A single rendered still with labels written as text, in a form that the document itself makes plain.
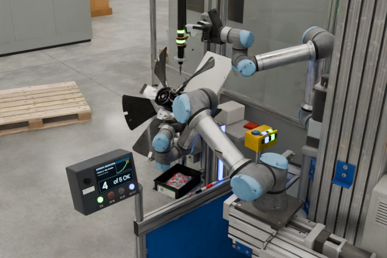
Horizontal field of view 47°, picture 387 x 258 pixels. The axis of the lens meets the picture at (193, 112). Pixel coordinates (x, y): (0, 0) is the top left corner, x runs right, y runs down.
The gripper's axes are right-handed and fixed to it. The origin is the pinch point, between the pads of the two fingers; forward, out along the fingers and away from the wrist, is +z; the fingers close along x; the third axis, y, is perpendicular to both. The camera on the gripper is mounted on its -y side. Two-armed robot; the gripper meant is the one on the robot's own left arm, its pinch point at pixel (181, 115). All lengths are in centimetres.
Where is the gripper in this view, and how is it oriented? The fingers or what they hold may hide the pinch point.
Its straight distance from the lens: 240.2
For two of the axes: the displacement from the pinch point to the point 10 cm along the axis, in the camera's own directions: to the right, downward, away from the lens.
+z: 2.3, -3.9, 8.9
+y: -9.7, -0.1, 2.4
